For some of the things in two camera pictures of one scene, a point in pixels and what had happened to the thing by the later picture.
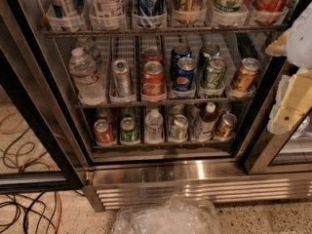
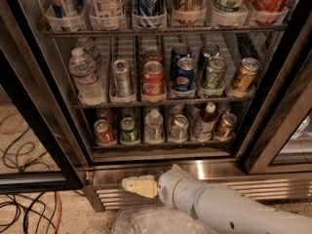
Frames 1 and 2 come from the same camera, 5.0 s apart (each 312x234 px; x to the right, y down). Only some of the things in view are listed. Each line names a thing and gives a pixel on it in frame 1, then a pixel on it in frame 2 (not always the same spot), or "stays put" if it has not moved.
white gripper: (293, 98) → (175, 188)
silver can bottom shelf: (178, 129) stays put
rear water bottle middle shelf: (89, 47) stays put
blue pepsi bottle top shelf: (150, 10) stays put
